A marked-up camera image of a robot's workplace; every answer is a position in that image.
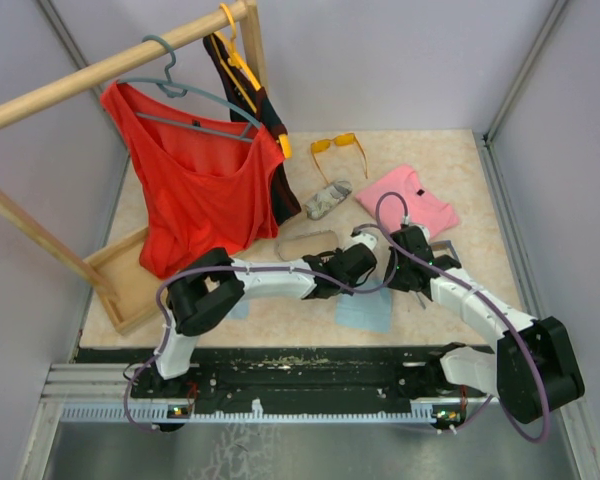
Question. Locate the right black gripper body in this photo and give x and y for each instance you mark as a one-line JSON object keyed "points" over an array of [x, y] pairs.
{"points": [[399, 280]]}

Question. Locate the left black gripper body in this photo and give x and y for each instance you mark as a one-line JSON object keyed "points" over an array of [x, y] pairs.
{"points": [[352, 284]]}

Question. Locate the square blue cleaning cloth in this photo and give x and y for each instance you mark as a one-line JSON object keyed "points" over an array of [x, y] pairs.
{"points": [[370, 312]]}

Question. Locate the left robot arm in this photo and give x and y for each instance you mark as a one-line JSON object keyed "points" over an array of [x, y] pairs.
{"points": [[197, 299]]}

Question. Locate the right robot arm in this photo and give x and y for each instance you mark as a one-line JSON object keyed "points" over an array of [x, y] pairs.
{"points": [[531, 367]]}

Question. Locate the grey-framed sunglasses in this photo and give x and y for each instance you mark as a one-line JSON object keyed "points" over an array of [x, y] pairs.
{"points": [[450, 250]]}

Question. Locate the orange sunglasses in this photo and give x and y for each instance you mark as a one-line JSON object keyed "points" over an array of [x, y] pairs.
{"points": [[342, 140]]}

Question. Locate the folded pink t-shirt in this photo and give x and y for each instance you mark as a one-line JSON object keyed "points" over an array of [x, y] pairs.
{"points": [[424, 208]]}

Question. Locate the grey patterned glasses case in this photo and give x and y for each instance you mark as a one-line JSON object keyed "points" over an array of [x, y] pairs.
{"points": [[327, 199]]}

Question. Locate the narrow blue cleaning cloth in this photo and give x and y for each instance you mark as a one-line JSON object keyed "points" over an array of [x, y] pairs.
{"points": [[240, 311]]}

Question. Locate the red tank top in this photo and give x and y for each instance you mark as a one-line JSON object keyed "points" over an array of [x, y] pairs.
{"points": [[206, 183]]}

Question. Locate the dark navy maroon garment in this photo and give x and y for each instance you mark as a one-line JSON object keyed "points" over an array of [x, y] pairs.
{"points": [[284, 202]]}

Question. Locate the wooden clothes rack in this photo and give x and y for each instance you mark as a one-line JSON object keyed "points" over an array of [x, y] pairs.
{"points": [[113, 271]]}

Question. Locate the yellow clothes hanger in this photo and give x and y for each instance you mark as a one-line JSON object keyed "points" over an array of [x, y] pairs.
{"points": [[240, 62]]}

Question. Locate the grey-blue clothes hanger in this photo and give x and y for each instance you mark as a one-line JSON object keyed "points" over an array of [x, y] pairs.
{"points": [[173, 90]]}

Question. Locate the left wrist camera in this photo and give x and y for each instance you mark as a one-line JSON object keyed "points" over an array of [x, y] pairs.
{"points": [[361, 236]]}

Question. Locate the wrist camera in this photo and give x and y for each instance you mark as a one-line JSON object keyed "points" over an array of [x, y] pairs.
{"points": [[361, 236], [415, 234]]}

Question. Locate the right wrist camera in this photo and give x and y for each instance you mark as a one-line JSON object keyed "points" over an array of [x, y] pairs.
{"points": [[415, 234]]}

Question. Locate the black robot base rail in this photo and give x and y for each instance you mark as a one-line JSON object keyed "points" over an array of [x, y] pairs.
{"points": [[376, 385]]}

